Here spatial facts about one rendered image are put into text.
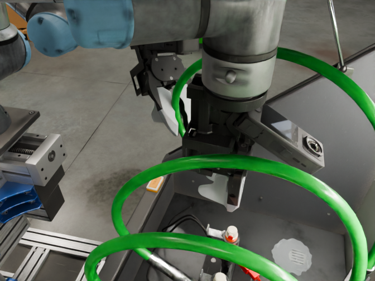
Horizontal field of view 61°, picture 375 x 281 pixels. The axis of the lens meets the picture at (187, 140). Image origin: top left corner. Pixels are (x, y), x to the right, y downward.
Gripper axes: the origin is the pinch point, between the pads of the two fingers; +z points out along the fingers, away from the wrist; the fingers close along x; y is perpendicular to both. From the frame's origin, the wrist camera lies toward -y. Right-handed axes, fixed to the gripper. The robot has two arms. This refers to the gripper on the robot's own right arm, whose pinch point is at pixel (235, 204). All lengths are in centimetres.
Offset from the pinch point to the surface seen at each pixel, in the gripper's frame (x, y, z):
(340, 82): -3.8, -8.9, -20.2
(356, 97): -3.0, -10.8, -19.1
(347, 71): -30.6, -14.4, -9.3
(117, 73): -232, 161, 122
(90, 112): -161, 149, 122
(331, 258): -22, -25, 39
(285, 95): -31.8, -4.3, -1.2
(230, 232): 0.6, 0.2, 6.1
